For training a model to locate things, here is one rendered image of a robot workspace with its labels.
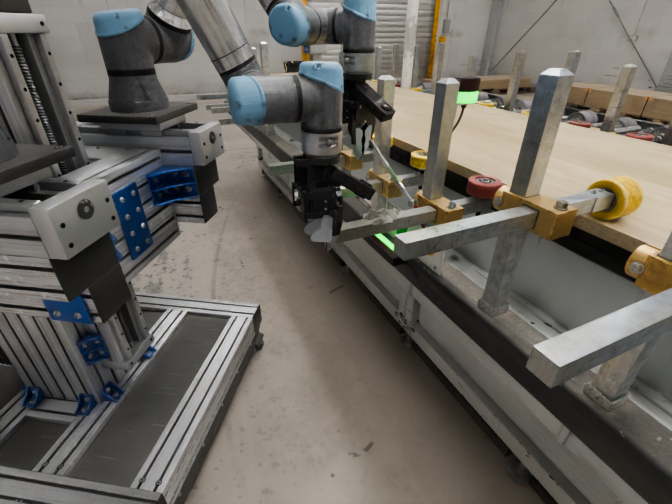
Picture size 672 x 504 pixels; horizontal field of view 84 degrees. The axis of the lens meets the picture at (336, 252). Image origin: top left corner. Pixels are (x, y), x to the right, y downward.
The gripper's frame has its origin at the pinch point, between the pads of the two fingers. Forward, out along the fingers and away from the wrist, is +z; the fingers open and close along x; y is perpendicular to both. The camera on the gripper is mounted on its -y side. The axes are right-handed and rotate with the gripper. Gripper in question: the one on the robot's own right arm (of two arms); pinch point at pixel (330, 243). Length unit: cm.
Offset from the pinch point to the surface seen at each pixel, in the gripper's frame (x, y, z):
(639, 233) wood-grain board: 32, -48, -9
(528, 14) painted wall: -659, -773, -84
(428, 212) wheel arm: 1.4, -24.2, -3.9
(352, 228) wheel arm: 1.4, -4.4, -3.6
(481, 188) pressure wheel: 2.2, -38.4, -8.1
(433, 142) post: -4.1, -27.1, -18.5
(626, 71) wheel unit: -32, -136, -29
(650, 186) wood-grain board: 18, -76, -9
